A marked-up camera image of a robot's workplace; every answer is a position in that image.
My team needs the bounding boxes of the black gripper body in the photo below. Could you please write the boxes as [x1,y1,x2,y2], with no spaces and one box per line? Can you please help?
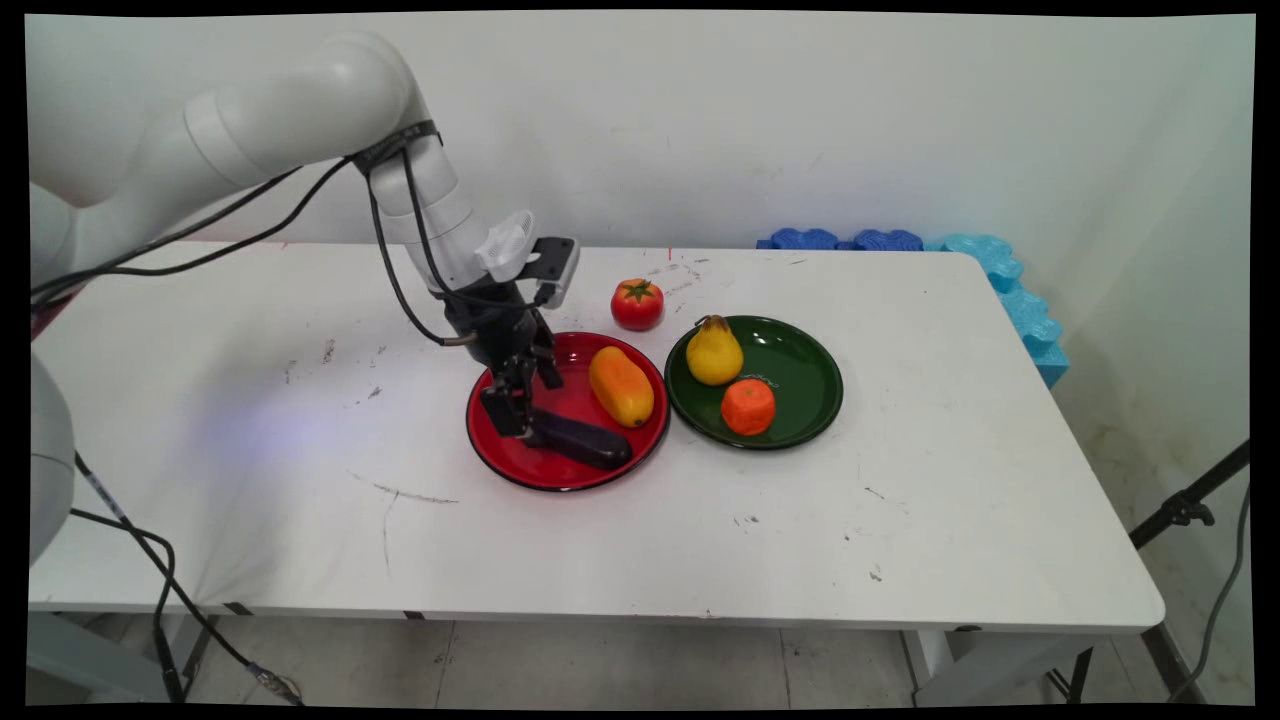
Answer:
[443,284,557,370]

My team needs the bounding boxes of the purple toy eggplant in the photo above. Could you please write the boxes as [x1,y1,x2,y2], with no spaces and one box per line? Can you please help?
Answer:
[525,408,634,472]

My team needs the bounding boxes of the red plate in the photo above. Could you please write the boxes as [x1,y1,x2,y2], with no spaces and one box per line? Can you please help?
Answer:
[466,331,672,493]

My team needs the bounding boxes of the orange yellow toy mango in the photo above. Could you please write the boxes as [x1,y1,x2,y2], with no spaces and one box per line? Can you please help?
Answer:
[588,346,656,429]

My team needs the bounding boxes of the red toy tomato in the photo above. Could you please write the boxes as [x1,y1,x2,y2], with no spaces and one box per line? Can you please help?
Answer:
[611,278,666,332]

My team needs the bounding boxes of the yellow toy pear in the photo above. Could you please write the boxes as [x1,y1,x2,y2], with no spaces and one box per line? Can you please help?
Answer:
[685,314,745,387]

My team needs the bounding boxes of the orange toy tangerine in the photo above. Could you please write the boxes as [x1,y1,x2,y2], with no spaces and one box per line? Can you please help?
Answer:
[721,378,778,437]

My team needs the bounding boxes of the green plate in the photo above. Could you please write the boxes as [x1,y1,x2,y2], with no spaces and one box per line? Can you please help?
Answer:
[665,315,845,451]

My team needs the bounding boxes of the white table leg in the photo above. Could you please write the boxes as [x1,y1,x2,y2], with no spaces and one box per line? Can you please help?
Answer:
[898,627,1098,707]
[27,611,219,705]

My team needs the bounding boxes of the light blue foam mat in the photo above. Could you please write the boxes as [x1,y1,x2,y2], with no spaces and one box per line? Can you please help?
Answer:
[925,234,1071,389]

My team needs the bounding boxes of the black tripod stand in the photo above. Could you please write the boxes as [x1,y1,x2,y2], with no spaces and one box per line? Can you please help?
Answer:
[1129,440,1252,703]

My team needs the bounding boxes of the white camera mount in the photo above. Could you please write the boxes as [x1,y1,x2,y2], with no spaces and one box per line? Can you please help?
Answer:
[474,209,539,285]

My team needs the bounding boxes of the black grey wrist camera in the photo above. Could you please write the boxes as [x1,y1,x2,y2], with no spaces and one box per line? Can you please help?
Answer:
[520,236,582,310]

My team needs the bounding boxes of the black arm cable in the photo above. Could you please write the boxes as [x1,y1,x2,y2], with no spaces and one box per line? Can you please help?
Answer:
[29,148,557,348]

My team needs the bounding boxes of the black cable strap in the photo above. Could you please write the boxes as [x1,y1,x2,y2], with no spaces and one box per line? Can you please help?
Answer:
[349,119,444,178]

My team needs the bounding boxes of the black floor cable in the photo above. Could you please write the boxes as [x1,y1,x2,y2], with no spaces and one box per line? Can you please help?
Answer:
[68,450,304,707]

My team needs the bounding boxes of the grey hanging cable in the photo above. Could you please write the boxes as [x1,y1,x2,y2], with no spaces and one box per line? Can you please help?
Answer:
[1168,485,1252,703]

